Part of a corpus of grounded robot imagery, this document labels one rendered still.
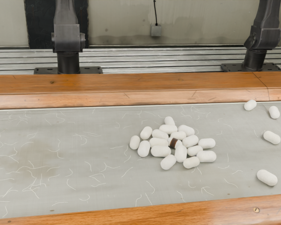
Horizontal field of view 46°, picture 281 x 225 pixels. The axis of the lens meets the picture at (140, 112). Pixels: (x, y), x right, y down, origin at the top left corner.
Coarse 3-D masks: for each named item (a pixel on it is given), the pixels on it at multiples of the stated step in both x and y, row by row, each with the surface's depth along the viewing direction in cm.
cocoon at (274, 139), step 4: (268, 132) 66; (272, 132) 66; (264, 136) 66; (268, 136) 66; (272, 136) 65; (276, 136) 65; (268, 140) 66; (272, 140) 65; (276, 140) 65; (280, 140) 65
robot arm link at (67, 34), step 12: (60, 0) 88; (72, 0) 88; (60, 12) 88; (72, 12) 88; (60, 24) 87; (72, 24) 88; (60, 36) 88; (72, 36) 88; (60, 48) 89; (72, 48) 90
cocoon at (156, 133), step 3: (156, 129) 64; (153, 132) 64; (156, 132) 63; (159, 132) 63; (162, 132) 63; (153, 135) 64; (156, 135) 63; (159, 135) 63; (162, 135) 63; (165, 135) 63; (165, 138) 63
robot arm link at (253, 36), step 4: (252, 36) 102; (256, 36) 101; (280, 36) 103; (248, 40) 105; (252, 40) 103; (256, 40) 101; (244, 44) 107; (248, 44) 105; (252, 44) 103; (248, 48) 105; (252, 48) 105
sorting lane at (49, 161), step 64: (0, 128) 64; (64, 128) 65; (128, 128) 67; (192, 128) 69; (256, 128) 70; (0, 192) 51; (64, 192) 52; (128, 192) 52; (192, 192) 54; (256, 192) 55
